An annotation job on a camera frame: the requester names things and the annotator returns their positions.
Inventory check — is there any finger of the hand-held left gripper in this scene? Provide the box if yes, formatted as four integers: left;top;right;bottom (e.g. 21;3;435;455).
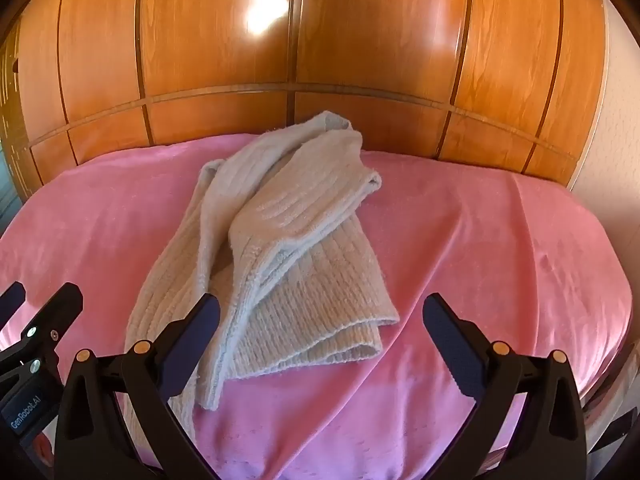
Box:
0;281;27;332
0;282;84;370

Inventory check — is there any beige knit sweater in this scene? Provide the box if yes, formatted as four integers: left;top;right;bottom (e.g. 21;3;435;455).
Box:
124;110;401;441

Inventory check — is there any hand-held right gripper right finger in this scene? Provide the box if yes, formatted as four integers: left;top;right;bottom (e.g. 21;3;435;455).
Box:
422;293;588;480

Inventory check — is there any wooden wardrobe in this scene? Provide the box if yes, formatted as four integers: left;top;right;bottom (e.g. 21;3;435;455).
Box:
0;0;608;201

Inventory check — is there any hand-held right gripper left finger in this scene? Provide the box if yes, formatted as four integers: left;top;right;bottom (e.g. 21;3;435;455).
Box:
54;292;222;480

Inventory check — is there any pink blanket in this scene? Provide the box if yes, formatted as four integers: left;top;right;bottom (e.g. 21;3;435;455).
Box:
0;132;635;480

